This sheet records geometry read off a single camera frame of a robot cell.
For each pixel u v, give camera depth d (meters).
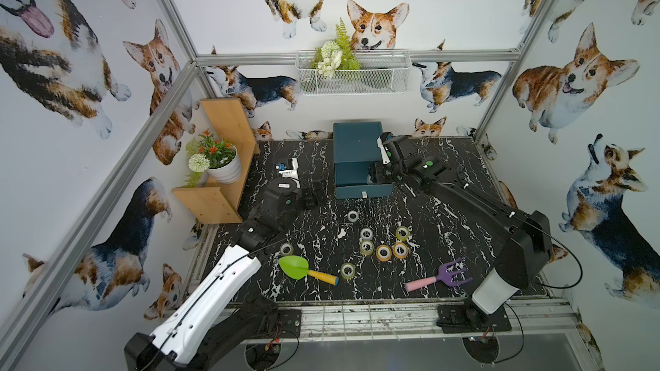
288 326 0.73
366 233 0.93
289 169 0.62
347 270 0.84
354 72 0.84
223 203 0.85
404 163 0.62
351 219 0.95
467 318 0.68
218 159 0.93
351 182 0.95
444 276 0.82
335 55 0.78
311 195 0.64
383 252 0.88
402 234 0.92
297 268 0.84
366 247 0.88
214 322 0.43
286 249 0.88
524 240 0.43
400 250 0.88
